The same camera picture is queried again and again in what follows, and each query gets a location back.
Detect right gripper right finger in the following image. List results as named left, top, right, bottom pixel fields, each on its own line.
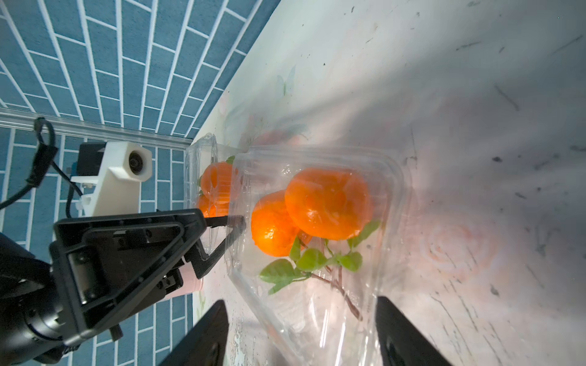
left=375, top=296, right=451, bottom=366

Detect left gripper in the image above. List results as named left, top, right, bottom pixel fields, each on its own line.
left=1, top=209, right=246, bottom=364

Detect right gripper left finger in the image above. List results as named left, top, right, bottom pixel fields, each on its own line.
left=161, top=300, right=229, bottom=366

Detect orange pair with leaves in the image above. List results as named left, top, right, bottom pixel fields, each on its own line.
left=251, top=168, right=381, bottom=320

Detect clear container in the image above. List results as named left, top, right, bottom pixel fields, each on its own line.
left=184, top=133, right=240, bottom=218
left=227, top=146, right=406, bottom=365

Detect pink pen cup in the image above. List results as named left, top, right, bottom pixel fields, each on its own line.
left=163, top=263, right=204, bottom=300

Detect back left orange pair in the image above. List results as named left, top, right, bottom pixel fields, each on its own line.
left=197, top=161, right=233, bottom=217

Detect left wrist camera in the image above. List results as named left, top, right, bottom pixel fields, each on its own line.
left=72, top=142, right=153, bottom=217

